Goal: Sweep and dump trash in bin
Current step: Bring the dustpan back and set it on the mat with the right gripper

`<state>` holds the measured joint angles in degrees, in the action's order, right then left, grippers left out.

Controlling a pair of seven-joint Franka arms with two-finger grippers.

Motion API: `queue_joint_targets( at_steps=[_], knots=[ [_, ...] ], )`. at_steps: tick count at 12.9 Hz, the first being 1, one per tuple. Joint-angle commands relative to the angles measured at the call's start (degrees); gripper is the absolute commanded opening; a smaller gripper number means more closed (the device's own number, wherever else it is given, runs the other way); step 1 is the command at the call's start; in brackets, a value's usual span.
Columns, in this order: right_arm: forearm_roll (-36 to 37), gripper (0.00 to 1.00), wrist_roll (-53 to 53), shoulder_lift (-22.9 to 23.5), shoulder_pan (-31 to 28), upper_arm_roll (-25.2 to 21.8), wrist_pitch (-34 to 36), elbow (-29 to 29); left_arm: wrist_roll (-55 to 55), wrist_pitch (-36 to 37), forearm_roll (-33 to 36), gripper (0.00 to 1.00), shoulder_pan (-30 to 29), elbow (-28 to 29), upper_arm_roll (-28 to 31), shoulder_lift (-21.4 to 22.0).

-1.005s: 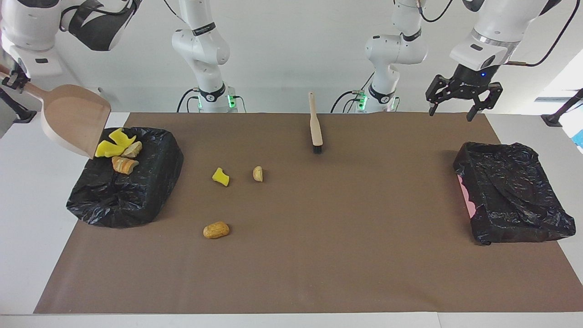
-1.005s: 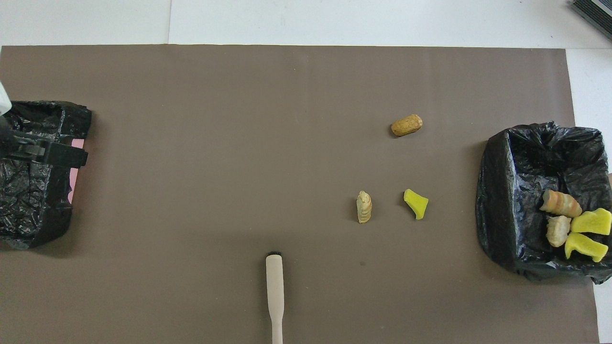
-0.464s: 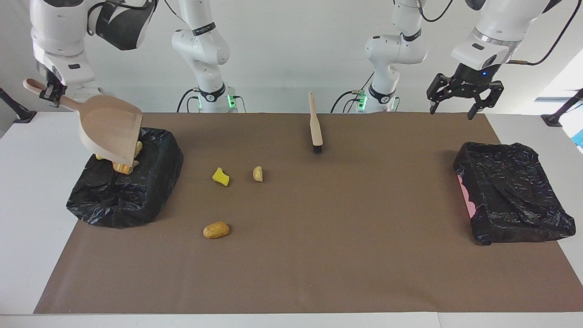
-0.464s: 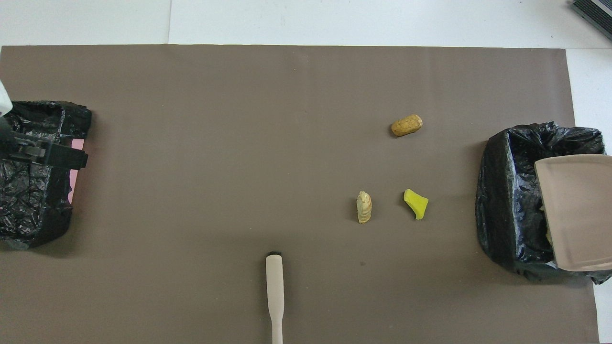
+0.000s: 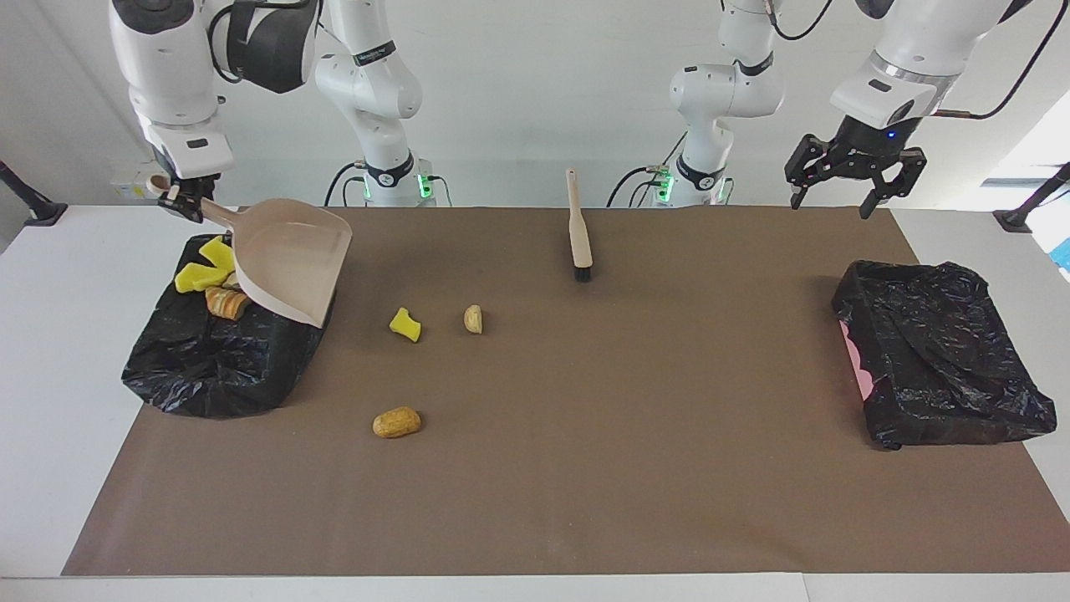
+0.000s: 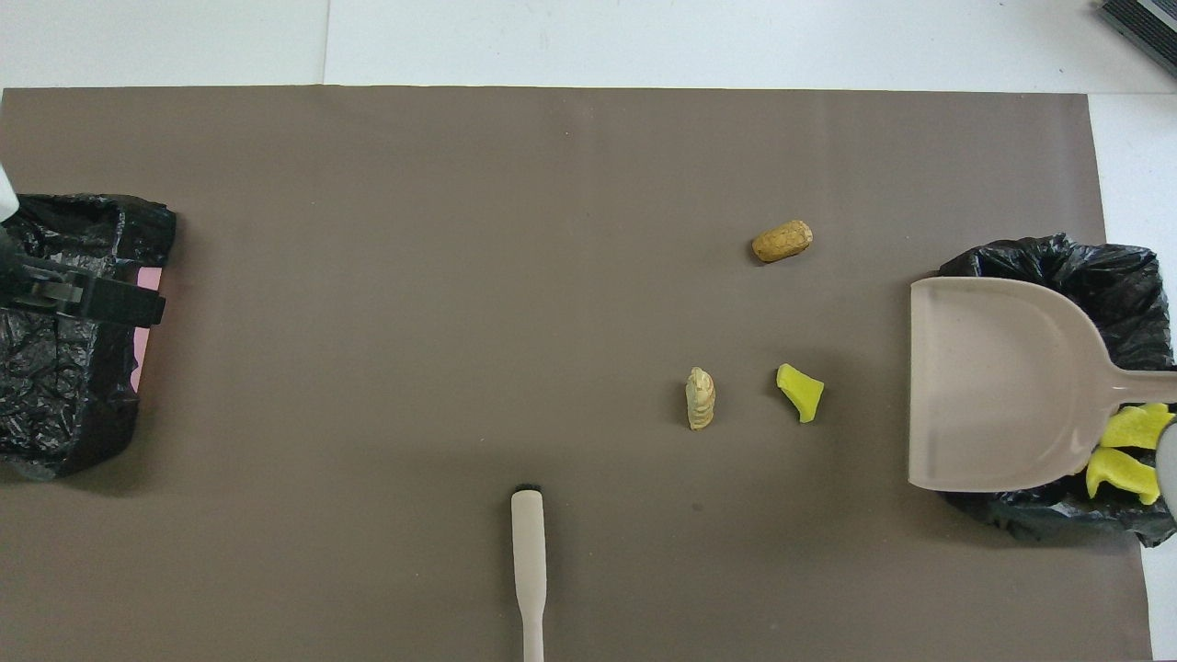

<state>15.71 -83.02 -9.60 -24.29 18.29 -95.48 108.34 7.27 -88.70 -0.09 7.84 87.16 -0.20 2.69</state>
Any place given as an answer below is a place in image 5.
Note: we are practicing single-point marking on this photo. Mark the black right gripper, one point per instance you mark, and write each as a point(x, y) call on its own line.
point(192, 186)

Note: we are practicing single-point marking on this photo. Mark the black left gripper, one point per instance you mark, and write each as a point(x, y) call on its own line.
point(869, 142)

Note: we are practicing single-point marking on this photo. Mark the notched yellow foam chunk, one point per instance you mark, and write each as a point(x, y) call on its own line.
point(219, 249)

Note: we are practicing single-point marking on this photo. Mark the orange striped croissant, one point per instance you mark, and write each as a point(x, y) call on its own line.
point(226, 303)

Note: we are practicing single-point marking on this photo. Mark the beige plastic dustpan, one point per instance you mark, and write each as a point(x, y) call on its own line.
point(292, 259)

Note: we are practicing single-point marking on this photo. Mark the beige hand brush black bristles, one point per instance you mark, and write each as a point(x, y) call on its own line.
point(578, 242)

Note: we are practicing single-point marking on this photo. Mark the brown oval bread roll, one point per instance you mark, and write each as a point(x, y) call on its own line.
point(397, 423)

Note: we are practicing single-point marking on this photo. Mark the small ridged shell pastry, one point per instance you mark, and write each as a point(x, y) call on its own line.
point(473, 319)

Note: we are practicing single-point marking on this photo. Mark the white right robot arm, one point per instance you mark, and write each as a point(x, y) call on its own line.
point(167, 75)

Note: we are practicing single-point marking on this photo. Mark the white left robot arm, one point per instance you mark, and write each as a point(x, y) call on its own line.
point(727, 84)

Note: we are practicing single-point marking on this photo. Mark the black bag lined bin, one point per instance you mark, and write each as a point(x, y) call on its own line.
point(209, 368)

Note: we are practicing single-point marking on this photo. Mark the pink plastic bin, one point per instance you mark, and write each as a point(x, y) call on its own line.
point(858, 364)

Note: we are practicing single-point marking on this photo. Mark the right black bag bin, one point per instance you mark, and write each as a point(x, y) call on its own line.
point(936, 359)

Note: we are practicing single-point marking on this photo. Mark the blue object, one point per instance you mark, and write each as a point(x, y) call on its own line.
point(1064, 253)

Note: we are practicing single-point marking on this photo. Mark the small yellow foam chunk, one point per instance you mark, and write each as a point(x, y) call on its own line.
point(405, 326)

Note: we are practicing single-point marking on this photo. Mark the brown table mat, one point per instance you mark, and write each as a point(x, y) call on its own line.
point(501, 535)

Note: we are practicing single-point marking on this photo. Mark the white wall box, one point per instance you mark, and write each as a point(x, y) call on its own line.
point(125, 188)

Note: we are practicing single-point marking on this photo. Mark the black camera stand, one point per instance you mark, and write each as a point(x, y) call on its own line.
point(42, 211)
point(1016, 219)

